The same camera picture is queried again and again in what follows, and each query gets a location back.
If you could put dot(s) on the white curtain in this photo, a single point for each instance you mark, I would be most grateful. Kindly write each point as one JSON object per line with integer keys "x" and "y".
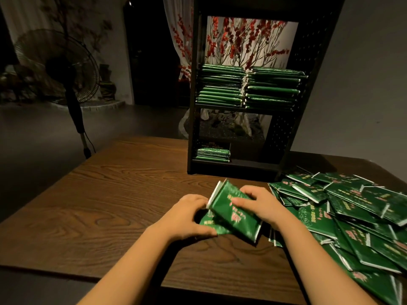
{"x": 178, "y": 22}

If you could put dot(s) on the black metal shelf rack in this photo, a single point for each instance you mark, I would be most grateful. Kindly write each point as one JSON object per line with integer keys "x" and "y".
{"x": 318, "y": 66}

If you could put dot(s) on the pile of green packets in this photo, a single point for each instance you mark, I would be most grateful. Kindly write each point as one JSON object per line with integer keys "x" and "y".
{"x": 356, "y": 212}

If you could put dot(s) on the person's right hand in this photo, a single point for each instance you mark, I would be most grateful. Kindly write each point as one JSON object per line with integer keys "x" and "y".
{"x": 264, "y": 203}

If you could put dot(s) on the person's right forearm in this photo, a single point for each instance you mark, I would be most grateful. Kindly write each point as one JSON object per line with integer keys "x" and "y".
{"x": 324, "y": 263}

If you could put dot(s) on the bare branched tree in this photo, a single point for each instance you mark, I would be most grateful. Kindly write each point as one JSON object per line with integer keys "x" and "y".
{"x": 76, "y": 19}

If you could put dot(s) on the red berry branches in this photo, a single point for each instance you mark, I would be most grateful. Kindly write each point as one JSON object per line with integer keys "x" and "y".
{"x": 248, "y": 41}

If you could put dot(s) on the black standing fan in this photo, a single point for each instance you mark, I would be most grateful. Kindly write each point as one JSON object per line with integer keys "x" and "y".
{"x": 60, "y": 63}

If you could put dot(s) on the person's left hand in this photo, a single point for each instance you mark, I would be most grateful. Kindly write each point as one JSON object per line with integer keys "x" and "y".
{"x": 181, "y": 219}

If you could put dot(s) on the dark vase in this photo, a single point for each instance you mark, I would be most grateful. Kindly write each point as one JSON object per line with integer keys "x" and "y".
{"x": 107, "y": 85}

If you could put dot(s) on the person's left forearm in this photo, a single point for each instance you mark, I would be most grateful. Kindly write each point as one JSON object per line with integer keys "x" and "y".
{"x": 130, "y": 270}

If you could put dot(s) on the bundle of green packets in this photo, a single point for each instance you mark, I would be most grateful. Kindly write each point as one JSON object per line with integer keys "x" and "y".
{"x": 232, "y": 212}

